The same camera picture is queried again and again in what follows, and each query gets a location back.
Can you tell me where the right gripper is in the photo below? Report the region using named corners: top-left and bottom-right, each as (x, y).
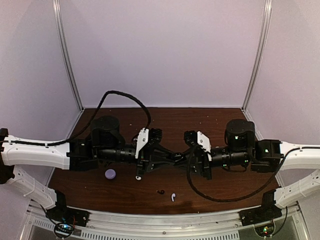
top-left (174, 145), bottom-right (250, 180)

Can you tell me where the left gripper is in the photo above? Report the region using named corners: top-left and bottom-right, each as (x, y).
top-left (97, 142), bottom-right (176, 177)

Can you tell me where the black charging case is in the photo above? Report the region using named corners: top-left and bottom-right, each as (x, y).
top-left (169, 152), bottom-right (185, 163)

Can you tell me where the black earbud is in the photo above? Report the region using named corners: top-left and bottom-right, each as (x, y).
top-left (156, 189), bottom-right (165, 195)

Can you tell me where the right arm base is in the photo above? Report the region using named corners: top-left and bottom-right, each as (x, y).
top-left (238, 206), bottom-right (283, 238)

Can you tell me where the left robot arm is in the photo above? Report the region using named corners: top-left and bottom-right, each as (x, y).
top-left (0, 115), bottom-right (176, 222)

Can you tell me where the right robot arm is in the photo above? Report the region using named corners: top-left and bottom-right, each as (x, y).
top-left (183, 119), bottom-right (320, 221)

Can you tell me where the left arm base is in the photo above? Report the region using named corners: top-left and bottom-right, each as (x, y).
top-left (43, 207), bottom-right (90, 240)

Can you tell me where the purple round charging case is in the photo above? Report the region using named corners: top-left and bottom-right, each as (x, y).
top-left (104, 169), bottom-right (116, 180)

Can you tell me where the white stem earbud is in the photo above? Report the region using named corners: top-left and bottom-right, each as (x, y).
top-left (171, 193), bottom-right (176, 202)

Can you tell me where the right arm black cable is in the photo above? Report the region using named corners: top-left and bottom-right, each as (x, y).
top-left (185, 146), bottom-right (288, 202)

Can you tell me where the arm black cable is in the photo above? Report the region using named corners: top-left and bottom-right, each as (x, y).
top-left (185, 146), bottom-right (288, 202)
top-left (4, 90), bottom-right (152, 148)

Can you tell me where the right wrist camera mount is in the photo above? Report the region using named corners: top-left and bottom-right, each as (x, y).
top-left (183, 130), bottom-right (212, 162)

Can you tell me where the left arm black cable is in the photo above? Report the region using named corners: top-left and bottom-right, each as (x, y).
top-left (4, 90), bottom-right (152, 148)

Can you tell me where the front aluminium rail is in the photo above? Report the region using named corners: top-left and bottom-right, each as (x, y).
top-left (24, 208), bottom-right (303, 240)

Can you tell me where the right aluminium frame post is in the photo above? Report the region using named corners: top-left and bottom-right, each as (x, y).
top-left (241, 0), bottom-right (273, 113)

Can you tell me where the aluminium frame post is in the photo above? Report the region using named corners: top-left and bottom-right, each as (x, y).
top-left (241, 0), bottom-right (273, 113)
top-left (52, 0), bottom-right (84, 112)

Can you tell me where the left aluminium frame post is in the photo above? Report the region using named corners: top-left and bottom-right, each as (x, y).
top-left (52, 0), bottom-right (84, 112)

